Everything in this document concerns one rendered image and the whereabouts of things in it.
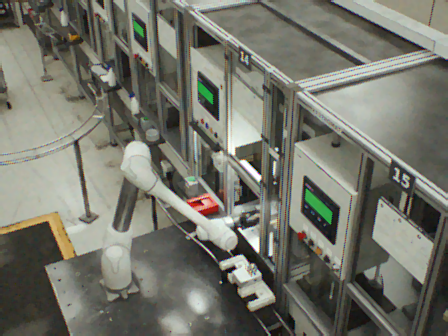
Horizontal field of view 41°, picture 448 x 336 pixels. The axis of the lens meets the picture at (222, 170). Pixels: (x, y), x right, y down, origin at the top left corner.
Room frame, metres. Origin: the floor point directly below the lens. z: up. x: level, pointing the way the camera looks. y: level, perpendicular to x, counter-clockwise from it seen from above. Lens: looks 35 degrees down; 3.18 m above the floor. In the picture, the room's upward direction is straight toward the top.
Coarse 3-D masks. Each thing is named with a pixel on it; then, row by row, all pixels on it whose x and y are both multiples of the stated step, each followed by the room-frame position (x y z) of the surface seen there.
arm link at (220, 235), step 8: (160, 184) 2.49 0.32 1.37; (152, 192) 2.46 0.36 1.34; (160, 192) 2.47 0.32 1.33; (168, 192) 2.50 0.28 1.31; (168, 200) 2.48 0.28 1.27; (176, 200) 2.48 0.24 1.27; (176, 208) 2.46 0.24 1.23; (184, 208) 2.45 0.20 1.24; (192, 208) 2.46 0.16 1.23; (192, 216) 2.42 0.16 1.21; (200, 216) 2.42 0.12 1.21; (200, 224) 2.40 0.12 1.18; (208, 224) 2.40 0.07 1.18; (216, 224) 2.42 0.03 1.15; (208, 232) 2.39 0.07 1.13; (216, 232) 2.38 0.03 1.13; (224, 232) 2.39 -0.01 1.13; (232, 232) 2.40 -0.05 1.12; (216, 240) 2.36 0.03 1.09; (224, 240) 2.34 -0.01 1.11; (232, 240) 2.35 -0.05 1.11; (224, 248) 2.34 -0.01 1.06; (232, 248) 2.34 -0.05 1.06
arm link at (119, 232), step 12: (132, 144) 2.69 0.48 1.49; (144, 144) 2.71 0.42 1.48; (144, 156) 2.58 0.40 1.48; (120, 192) 2.63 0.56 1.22; (132, 192) 2.60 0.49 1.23; (120, 204) 2.61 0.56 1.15; (132, 204) 2.61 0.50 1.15; (120, 216) 2.60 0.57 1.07; (132, 216) 2.63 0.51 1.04; (108, 228) 2.62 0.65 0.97; (120, 228) 2.59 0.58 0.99; (132, 228) 2.67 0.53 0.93; (108, 240) 2.57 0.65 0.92; (120, 240) 2.56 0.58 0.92
